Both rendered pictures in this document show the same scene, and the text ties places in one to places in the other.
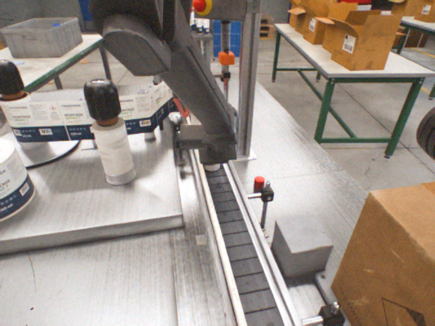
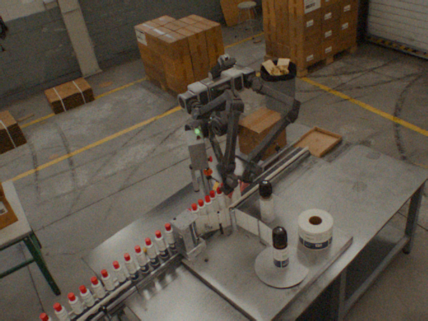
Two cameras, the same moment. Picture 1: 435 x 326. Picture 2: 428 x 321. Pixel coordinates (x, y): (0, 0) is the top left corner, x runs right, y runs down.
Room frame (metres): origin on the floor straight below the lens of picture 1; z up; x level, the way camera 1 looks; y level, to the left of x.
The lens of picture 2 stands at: (1.81, 1.96, 2.84)
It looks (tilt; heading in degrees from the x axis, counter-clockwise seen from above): 36 degrees down; 244
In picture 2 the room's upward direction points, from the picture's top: 10 degrees counter-clockwise
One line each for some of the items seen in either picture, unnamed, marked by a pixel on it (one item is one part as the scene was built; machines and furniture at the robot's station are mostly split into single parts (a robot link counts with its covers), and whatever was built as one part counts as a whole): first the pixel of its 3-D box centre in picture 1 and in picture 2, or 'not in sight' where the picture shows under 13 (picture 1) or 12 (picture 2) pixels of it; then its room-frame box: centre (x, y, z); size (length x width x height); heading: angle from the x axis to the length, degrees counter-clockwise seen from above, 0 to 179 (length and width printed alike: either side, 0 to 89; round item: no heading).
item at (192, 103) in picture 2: not in sight; (194, 106); (0.74, -0.39, 1.45); 0.09 x 0.08 x 0.12; 1
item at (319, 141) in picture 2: not in sight; (317, 141); (-0.16, -0.16, 0.85); 0.30 x 0.26 x 0.04; 12
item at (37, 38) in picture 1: (47, 36); not in sight; (2.68, 1.51, 0.91); 0.60 x 0.40 x 0.22; 4
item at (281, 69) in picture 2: not in sight; (279, 74); (-1.17, -1.92, 0.50); 0.42 x 0.41 x 0.28; 1
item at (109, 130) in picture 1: (111, 134); (266, 200); (0.69, 0.30, 1.03); 0.09 x 0.09 x 0.30
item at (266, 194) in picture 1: (257, 208); not in sight; (0.51, -0.10, 0.91); 0.07 x 0.03 x 0.16; 102
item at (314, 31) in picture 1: (323, 21); not in sight; (3.15, -1.07, 0.97); 0.45 x 0.38 x 0.37; 94
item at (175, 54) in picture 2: not in sight; (181, 54); (-0.68, -3.61, 0.45); 1.20 x 0.84 x 0.89; 92
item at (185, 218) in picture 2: not in sight; (184, 219); (1.22, 0.22, 1.14); 0.14 x 0.11 x 0.01; 12
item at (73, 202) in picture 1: (79, 154); (267, 251); (0.85, 0.50, 0.86); 0.80 x 0.67 x 0.05; 12
